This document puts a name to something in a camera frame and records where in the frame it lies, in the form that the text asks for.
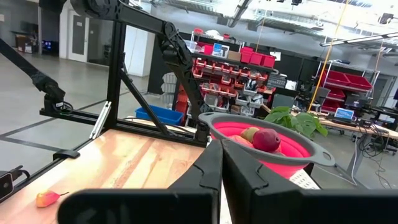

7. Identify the small orange toy pepper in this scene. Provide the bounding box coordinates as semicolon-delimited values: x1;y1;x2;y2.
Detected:
35;190;70;208

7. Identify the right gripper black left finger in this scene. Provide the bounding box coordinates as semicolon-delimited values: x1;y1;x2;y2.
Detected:
57;139;224;224

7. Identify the green plant in white pot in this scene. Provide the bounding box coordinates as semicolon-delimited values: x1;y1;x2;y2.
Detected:
264;105;329;138

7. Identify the ceiling light bar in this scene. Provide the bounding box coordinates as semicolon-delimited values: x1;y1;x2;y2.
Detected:
320;30;398;47

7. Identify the black aluminium rig frame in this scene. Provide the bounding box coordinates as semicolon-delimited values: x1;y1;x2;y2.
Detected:
0;21;212;203

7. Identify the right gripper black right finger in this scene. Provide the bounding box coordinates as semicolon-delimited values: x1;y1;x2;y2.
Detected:
221;139;398;224

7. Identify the dark red toy pomegranate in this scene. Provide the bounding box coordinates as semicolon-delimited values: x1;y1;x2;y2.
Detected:
252;128;282;152

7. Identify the large blue plastic bin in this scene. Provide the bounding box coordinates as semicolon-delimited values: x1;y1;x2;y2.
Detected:
135;105;184;126

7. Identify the yellow hanging cable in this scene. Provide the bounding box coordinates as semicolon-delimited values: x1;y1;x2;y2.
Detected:
307;0;351;112

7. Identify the red orange toy mango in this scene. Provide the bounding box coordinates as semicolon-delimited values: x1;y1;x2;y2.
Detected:
228;134;282;154

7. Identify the white perforated metal shelf riser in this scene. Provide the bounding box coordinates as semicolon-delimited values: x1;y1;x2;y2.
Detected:
289;169;321;190

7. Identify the black table-level camera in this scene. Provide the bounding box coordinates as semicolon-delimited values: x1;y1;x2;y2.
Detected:
0;166;31;202

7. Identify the wooden desk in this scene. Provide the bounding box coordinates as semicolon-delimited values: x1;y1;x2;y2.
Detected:
315;116;398;187

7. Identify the silver metal bracket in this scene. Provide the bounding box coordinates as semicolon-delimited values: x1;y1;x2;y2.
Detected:
89;100;112;140

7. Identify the red collapsible colander grey rim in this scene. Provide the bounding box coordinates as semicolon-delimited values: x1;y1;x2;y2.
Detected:
198;111;336;180

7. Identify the open laptop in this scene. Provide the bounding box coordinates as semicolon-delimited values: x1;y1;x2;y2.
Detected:
331;107;356;124

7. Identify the wire rack with red bins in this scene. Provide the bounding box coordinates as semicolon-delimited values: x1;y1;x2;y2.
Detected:
318;60;381;113

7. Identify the black table edge clamp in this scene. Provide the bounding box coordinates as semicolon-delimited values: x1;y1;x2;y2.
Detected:
52;150;81;161

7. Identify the brown green toy kiwi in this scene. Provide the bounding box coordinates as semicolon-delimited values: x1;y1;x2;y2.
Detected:
240;126;261;143

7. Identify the shelf with red parts bins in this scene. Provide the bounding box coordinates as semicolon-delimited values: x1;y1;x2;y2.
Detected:
175;27;278;116

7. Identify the white pillar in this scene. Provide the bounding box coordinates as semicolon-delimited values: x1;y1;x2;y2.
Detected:
124;24;156;78

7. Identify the white door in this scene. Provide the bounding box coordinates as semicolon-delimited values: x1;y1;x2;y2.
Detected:
58;9;91;63

